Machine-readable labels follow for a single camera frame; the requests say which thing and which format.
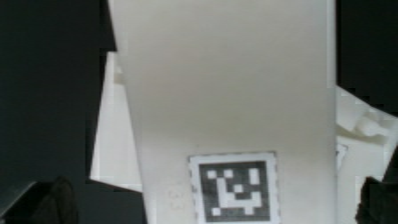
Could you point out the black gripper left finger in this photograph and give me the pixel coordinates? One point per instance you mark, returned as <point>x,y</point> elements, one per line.
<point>45,205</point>

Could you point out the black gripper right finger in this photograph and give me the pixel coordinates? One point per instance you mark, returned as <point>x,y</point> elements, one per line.
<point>377,209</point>

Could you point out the white cabinet door panel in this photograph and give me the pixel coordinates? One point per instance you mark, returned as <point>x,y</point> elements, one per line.
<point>366,141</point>

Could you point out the white cabinet top block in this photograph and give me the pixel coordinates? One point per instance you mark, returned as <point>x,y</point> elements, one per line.
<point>228,67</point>

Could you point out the white cabinet body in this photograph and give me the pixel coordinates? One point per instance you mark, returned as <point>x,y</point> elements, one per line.
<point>114,166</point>

